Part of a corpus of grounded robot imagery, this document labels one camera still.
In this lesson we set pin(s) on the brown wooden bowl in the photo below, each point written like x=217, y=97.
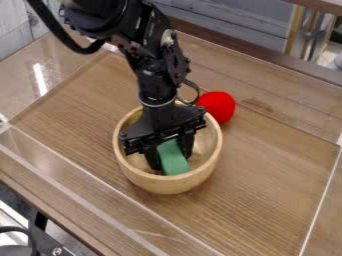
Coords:
x=204, y=160

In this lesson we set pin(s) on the gold metal chair frame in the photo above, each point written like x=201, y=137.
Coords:
x=309, y=33

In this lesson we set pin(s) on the clear acrylic front panel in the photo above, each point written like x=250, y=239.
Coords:
x=58, y=162

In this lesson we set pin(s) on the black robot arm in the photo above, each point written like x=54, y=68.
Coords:
x=138, y=28

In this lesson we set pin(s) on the green stick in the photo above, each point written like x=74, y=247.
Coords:
x=173, y=159

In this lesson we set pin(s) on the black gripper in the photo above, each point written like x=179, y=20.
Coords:
x=165, y=121

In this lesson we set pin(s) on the black table leg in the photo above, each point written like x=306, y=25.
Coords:
x=39, y=220

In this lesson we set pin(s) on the red plush tomato toy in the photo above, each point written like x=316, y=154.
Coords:
x=220, y=104

